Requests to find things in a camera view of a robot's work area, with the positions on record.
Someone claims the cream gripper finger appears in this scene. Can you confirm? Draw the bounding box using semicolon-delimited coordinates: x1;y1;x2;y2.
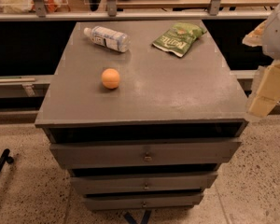
247;60;280;118

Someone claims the clear blue plastic bottle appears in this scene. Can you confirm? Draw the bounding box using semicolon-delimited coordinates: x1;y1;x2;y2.
84;26;130;53

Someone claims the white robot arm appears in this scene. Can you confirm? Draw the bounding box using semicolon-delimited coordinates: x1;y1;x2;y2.
245;4;280;122

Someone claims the green chip bag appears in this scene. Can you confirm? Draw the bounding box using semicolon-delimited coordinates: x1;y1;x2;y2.
152;22;206;58

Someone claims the middle grey drawer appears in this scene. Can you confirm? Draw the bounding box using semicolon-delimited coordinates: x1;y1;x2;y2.
71;172;217;194

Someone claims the grey drawer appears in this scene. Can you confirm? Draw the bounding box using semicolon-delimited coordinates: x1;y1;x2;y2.
82;192;203;210
71;172;217;194
49;138;241;169

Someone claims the grey drawer cabinet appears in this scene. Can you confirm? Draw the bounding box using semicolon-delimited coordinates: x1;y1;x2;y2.
35;21;246;199

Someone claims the top grey drawer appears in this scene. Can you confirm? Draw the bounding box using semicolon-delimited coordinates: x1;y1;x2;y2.
49;138;241;169

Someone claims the orange ball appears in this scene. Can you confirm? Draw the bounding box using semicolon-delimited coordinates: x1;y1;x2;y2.
101;68;120;90

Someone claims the bottom grey drawer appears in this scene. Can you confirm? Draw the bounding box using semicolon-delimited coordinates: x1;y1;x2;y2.
82;192;203;210

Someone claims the black pole on floor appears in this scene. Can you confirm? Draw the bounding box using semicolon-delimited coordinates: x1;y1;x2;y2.
0;148;14;173

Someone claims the wooden shelf with metal rail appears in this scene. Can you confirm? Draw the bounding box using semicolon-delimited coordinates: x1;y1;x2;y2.
0;0;280;21

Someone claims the grey low side rail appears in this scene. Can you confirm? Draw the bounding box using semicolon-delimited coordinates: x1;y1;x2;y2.
0;75;53;98

